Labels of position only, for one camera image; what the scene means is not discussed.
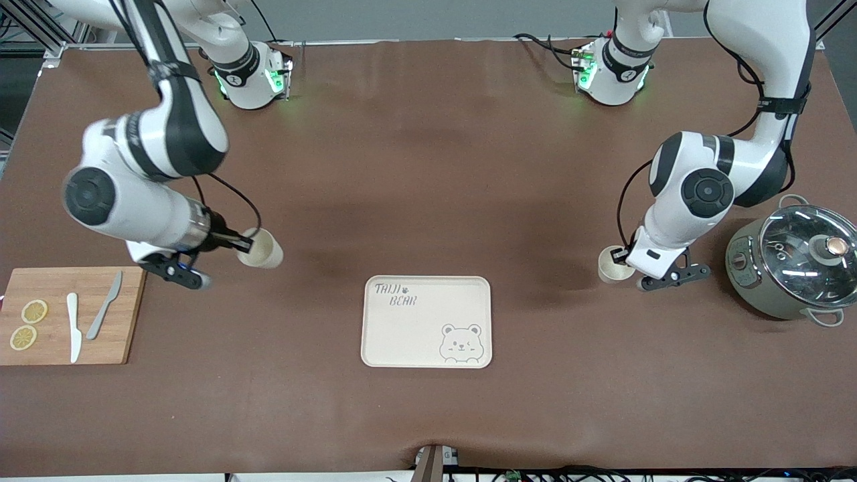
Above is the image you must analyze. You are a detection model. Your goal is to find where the white IKEA cup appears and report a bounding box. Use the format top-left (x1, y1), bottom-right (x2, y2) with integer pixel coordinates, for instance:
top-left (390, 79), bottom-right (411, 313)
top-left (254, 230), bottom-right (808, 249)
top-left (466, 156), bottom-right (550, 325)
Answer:
top-left (598, 246), bottom-right (637, 284)
top-left (236, 228), bottom-right (284, 270)

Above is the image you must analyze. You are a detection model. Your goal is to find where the grey-green electric cooking pot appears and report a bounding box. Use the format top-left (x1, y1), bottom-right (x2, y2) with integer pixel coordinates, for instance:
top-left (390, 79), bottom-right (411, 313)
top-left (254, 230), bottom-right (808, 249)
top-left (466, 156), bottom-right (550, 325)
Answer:
top-left (725, 194), bottom-right (857, 327)

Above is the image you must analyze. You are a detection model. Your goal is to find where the grey plastic knife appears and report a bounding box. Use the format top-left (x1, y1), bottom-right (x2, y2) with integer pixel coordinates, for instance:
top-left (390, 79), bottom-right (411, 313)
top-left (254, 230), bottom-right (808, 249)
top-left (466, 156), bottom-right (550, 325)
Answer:
top-left (86, 271), bottom-right (124, 341)

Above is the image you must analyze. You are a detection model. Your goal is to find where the wooden cutting board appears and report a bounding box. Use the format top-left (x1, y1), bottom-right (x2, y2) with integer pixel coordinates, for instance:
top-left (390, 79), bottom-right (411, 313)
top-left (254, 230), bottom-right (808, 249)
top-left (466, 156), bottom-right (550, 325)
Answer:
top-left (0, 266), bottom-right (147, 366)

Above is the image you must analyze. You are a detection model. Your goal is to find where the white plastic knife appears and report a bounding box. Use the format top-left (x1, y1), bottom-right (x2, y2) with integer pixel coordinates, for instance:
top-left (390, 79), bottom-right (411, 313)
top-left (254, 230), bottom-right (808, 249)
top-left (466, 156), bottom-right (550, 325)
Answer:
top-left (66, 293), bottom-right (82, 364)

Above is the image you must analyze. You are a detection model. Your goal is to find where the glass pot lid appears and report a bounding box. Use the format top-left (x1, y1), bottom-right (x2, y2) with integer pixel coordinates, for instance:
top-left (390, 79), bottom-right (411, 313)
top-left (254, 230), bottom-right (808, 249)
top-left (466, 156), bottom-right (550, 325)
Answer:
top-left (759, 204), bottom-right (857, 309)

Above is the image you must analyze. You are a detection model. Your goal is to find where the cream bear print tray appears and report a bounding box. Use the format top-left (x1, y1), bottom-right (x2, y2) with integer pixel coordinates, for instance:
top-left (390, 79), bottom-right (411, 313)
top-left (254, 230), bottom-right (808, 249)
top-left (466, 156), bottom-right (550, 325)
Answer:
top-left (361, 275), bottom-right (493, 369)

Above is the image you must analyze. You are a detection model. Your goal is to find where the brown table mat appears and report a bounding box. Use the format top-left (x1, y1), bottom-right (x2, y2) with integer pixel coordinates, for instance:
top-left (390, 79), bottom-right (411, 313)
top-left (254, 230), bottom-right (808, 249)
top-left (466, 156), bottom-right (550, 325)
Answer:
top-left (0, 37), bottom-right (857, 477)

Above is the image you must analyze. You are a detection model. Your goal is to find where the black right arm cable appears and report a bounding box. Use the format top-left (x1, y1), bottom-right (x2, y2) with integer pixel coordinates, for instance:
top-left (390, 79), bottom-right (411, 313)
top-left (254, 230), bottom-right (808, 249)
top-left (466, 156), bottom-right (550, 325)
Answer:
top-left (191, 173), bottom-right (262, 235)

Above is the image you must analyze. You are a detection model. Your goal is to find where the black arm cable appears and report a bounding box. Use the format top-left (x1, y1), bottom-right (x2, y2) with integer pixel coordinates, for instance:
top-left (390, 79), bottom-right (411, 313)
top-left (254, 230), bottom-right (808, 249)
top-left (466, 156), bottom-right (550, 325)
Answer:
top-left (616, 0), bottom-right (797, 250)
top-left (191, 173), bottom-right (262, 235)

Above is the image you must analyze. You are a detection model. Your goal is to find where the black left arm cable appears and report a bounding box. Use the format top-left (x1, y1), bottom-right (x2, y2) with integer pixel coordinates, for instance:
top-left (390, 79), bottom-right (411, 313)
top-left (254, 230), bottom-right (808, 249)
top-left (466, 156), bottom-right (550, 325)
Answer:
top-left (616, 0), bottom-right (797, 250)

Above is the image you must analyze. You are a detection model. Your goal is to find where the black floor cable bundle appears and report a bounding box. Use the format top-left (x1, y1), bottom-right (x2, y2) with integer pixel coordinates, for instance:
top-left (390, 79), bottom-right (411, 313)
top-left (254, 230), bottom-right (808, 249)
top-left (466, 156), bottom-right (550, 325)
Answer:
top-left (449, 465), bottom-right (857, 482)

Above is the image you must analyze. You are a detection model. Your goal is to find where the black base cable bundle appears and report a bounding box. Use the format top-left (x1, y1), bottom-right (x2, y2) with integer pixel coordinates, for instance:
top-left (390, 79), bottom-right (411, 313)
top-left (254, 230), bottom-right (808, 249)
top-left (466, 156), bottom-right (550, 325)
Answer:
top-left (514, 32), bottom-right (585, 72)

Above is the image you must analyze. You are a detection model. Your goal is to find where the aluminium frame profile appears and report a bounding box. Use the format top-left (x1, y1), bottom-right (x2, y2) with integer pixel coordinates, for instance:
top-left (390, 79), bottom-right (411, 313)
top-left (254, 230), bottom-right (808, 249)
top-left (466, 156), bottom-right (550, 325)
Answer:
top-left (813, 0), bottom-right (857, 41)
top-left (0, 0), bottom-right (88, 56)

